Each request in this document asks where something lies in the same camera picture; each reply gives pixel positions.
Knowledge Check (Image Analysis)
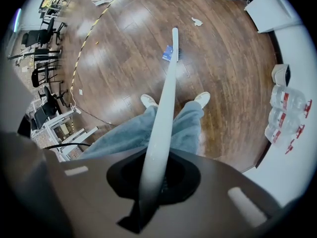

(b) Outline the white metal table frame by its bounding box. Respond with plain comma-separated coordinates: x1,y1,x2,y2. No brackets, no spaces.
31,108,100,162

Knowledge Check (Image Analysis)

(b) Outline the coiled white cable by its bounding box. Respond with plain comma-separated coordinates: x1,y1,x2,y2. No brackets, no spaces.
70,87,77,111

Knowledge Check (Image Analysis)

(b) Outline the person's left white shoe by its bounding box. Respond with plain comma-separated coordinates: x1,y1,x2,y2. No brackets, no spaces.
140,94,159,109

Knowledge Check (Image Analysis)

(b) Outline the black legged wooden top desk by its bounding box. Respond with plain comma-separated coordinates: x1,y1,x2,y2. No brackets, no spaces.
7,47,62,62

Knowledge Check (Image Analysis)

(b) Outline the long yellow black cable cover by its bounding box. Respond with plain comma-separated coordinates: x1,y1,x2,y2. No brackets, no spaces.
70,0,131,89

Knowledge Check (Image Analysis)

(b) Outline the small white heater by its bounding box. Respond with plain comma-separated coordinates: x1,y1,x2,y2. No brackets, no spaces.
271,63,291,87

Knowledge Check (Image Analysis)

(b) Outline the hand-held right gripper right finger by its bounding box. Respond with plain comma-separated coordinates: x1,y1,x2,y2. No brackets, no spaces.
153,149,285,238

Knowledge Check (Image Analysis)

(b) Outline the long black floor cable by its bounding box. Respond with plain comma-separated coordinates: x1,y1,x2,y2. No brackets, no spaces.
79,109,113,126

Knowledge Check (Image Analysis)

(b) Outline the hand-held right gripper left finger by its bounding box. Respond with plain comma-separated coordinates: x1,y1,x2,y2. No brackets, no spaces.
0,131,147,238

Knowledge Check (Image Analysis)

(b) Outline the person's white shoe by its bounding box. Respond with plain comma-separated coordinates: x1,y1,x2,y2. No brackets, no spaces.
194,91,211,109
140,94,159,109

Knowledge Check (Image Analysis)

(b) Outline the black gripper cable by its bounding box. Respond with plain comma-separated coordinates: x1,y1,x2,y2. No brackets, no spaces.
47,142,92,150

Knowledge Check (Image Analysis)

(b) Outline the blue wrapper litter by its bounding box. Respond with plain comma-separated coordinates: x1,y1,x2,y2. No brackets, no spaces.
162,45,174,62

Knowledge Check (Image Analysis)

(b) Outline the white broom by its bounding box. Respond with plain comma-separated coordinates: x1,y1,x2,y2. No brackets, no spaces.
137,26,184,234

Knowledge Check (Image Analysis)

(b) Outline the person's right white shoe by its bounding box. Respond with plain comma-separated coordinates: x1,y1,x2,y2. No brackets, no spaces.
194,91,211,109

